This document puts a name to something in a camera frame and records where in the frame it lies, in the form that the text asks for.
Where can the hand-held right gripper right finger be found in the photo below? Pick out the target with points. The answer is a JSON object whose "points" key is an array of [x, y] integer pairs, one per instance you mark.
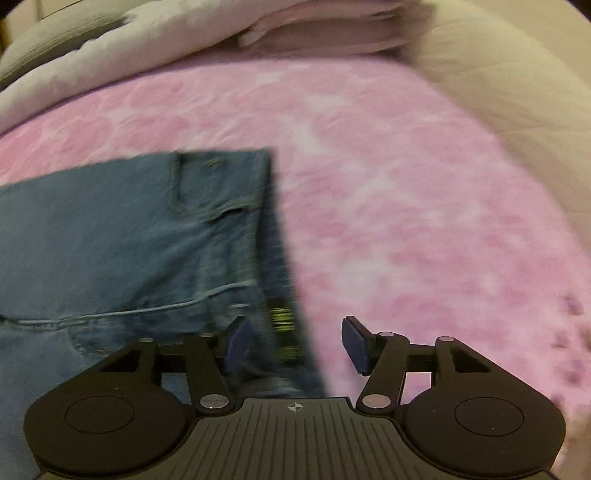
{"points": [[355, 344]]}

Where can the white striped quilt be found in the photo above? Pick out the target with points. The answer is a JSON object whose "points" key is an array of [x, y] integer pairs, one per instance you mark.
{"points": [[152, 50]]}

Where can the grey checked pillow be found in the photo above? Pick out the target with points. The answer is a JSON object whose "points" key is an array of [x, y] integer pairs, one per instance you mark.
{"points": [[51, 41]]}

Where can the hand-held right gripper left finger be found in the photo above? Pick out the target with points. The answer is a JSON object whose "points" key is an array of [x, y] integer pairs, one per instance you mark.
{"points": [[238, 346]]}

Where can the blue denim jeans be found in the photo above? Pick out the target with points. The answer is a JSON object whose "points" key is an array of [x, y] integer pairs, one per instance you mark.
{"points": [[115, 240]]}

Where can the cream padded headboard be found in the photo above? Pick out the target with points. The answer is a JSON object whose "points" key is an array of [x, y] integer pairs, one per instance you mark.
{"points": [[508, 69]]}

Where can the pink floral blanket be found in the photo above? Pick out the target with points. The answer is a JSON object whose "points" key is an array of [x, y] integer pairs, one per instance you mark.
{"points": [[415, 207]]}

